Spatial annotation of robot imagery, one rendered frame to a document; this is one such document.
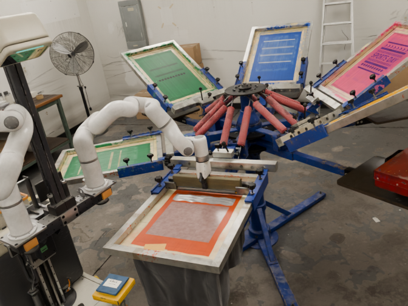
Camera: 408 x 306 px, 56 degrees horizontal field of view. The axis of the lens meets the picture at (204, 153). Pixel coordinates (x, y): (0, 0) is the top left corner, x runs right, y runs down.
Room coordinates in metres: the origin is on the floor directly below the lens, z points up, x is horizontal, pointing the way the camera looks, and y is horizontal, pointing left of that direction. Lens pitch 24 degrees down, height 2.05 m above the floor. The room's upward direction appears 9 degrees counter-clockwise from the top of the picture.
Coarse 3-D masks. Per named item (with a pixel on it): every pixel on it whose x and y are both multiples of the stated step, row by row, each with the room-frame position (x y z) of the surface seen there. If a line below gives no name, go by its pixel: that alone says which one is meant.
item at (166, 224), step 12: (180, 192) 1.94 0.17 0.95; (192, 192) 1.92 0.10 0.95; (204, 192) 1.90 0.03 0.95; (168, 204) 1.83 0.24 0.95; (180, 204) 1.81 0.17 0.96; (192, 204) 1.79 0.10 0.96; (156, 216) 1.73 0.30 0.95; (168, 216) 1.71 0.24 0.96; (180, 216) 1.69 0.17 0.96; (144, 228) 1.63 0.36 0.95; (156, 228) 1.62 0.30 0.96; (168, 228) 1.60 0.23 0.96; (180, 228) 1.58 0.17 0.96; (144, 240) 1.53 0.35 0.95; (156, 240) 1.52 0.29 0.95; (168, 240) 1.50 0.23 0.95
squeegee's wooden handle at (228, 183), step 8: (176, 176) 1.95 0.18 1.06; (184, 176) 1.94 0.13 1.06; (192, 176) 1.92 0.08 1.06; (208, 176) 1.89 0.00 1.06; (176, 184) 1.96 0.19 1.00; (184, 184) 1.94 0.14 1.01; (192, 184) 1.91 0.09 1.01; (200, 184) 1.89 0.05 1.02; (208, 184) 1.87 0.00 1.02; (216, 184) 1.85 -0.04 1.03; (224, 184) 1.83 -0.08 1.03; (232, 184) 1.81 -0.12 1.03; (240, 184) 1.80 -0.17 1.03
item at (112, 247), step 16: (224, 176) 2.01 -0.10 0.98; (240, 176) 1.96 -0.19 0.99; (256, 176) 1.93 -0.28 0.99; (160, 192) 1.92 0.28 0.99; (144, 208) 1.77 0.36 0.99; (128, 224) 1.64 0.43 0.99; (240, 224) 1.49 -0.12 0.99; (112, 240) 1.52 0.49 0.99; (224, 240) 1.39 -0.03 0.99; (128, 256) 1.42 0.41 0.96; (144, 256) 1.38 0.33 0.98; (160, 256) 1.35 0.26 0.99; (176, 256) 1.33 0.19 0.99; (192, 256) 1.32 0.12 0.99; (224, 256) 1.29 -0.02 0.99
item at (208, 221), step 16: (208, 192) 1.89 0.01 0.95; (208, 208) 1.73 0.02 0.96; (224, 208) 1.70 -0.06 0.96; (192, 224) 1.61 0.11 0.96; (208, 224) 1.58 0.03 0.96; (224, 224) 1.56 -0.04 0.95; (176, 240) 1.49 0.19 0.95; (192, 240) 1.47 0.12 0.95; (208, 240) 1.45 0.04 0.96; (208, 256) 1.34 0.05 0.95
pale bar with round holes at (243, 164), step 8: (176, 160) 2.22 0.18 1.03; (184, 160) 2.19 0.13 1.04; (192, 160) 2.17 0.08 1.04; (216, 160) 2.11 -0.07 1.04; (224, 160) 2.10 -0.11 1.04; (232, 160) 2.08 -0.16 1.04; (240, 160) 2.06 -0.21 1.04; (248, 160) 2.04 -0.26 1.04; (256, 160) 2.03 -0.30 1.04; (264, 160) 2.01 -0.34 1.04; (216, 168) 2.10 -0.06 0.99; (224, 168) 2.08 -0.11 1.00; (232, 168) 2.06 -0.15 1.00; (240, 168) 2.03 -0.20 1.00; (248, 168) 2.01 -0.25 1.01; (256, 168) 1.99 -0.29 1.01; (264, 168) 1.98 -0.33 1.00; (272, 168) 1.95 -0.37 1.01
